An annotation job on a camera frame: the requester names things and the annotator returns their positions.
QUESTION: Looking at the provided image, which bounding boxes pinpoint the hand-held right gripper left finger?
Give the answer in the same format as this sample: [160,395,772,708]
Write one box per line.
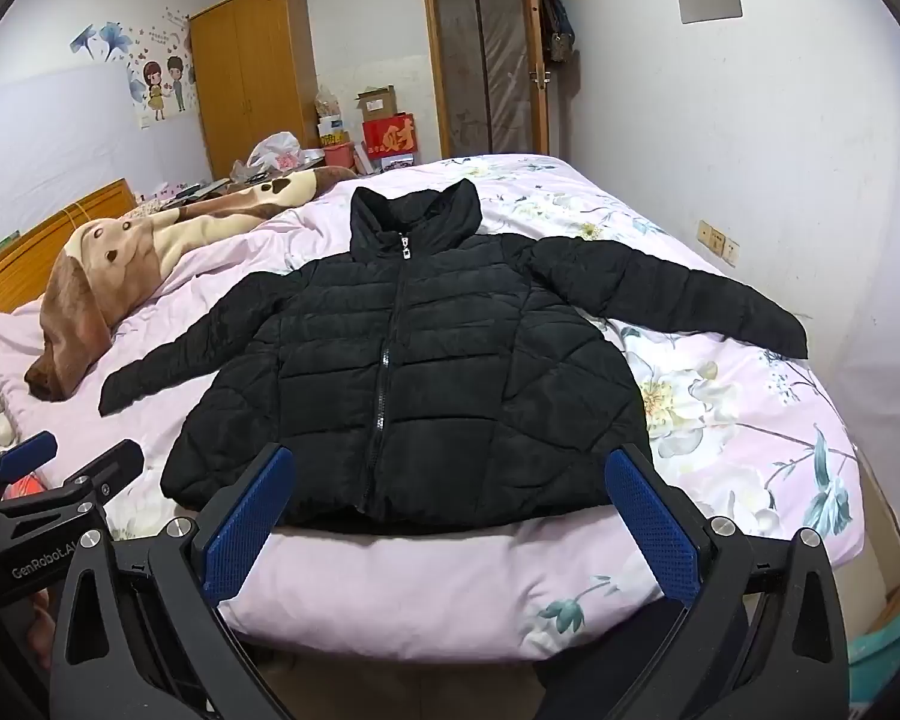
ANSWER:
[49,444,295,720]

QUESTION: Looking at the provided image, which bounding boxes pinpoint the black puffer jacket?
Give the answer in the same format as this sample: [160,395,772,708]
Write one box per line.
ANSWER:
[99,180,809,524]

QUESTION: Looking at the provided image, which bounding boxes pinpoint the cartoon couple wall sticker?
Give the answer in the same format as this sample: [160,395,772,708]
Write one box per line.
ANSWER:
[127,52,196,125]

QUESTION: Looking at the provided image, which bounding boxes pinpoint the pink floral quilt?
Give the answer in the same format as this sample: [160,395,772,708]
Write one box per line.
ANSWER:
[0,154,865,666]

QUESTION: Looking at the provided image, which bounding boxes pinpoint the brown cardboard box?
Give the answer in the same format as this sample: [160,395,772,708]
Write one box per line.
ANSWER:
[356,85,399,123]

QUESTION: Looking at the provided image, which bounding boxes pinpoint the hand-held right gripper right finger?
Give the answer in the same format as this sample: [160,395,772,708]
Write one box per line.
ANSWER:
[604,444,850,720]

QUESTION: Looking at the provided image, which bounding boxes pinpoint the brown dog print blanket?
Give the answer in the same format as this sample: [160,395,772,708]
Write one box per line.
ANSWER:
[26,165,361,402]

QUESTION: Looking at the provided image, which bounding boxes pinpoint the wooden headboard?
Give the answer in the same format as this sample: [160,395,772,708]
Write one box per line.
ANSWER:
[0,178,137,316]

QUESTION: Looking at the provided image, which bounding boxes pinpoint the white plastic bag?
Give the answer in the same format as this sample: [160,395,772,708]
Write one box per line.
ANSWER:
[247,131,302,173]

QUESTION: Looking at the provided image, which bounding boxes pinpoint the hanging bags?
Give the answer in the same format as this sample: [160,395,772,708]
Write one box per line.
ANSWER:
[534,0,576,65]

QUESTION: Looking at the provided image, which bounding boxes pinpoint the grey mesh door curtain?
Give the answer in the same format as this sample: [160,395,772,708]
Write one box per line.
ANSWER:
[431,0,535,158]

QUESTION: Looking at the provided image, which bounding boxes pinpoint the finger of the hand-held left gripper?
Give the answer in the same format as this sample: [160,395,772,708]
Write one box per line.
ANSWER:
[66,440,146,500]
[0,430,59,480]

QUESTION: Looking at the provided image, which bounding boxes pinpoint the wooden wardrobe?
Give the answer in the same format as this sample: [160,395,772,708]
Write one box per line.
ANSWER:
[187,0,322,181]

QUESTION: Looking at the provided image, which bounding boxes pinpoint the blue flower wall sticker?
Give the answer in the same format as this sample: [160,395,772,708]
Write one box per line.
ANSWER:
[71,21,133,62]

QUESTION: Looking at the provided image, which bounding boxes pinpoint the red gift box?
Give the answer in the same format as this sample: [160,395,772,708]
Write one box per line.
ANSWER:
[362,114,418,160]

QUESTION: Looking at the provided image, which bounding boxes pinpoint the wooden door with curtain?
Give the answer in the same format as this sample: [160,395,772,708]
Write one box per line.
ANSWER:
[421,0,550,164]

